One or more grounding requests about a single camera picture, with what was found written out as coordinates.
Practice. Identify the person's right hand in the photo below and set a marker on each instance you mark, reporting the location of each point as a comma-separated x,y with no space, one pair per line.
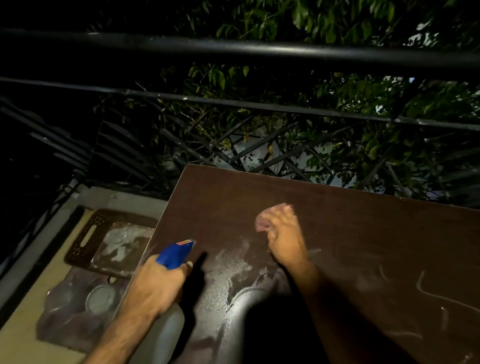
287,240

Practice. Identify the person's left hand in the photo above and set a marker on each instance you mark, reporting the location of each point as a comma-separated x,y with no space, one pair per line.
150,285

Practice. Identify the person's left thumb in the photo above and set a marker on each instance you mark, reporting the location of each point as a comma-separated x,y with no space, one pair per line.
180,273

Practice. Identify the person's right fingers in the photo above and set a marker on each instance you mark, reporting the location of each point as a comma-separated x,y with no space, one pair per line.
282,219

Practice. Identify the pink cleaning cloth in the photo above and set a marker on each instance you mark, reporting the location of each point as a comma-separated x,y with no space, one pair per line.
264,221

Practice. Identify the blue-headed translucent spray bottle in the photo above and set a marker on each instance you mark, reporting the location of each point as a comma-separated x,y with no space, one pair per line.
176,253

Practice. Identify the person's left forearm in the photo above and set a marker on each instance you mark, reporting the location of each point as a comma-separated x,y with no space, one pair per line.
120,337

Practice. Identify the person's right forearm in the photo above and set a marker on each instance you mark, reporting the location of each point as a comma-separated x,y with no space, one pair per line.
315,285

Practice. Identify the dusty clear plastic sheet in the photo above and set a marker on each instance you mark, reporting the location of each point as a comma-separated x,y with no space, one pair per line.
122,247

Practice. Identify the round grey lid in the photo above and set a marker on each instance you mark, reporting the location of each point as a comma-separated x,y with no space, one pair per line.
100,300

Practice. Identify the brown perforated plastic tray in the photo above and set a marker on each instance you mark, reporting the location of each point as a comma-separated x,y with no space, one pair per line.
80,247

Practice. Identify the crumpled translucent plastic bag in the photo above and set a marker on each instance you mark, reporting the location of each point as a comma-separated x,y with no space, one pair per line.
67,322

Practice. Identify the green leafy tree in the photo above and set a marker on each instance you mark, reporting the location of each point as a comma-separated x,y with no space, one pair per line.
337,97

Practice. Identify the black metal balcony railing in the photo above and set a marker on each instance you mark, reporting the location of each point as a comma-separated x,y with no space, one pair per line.
262,48

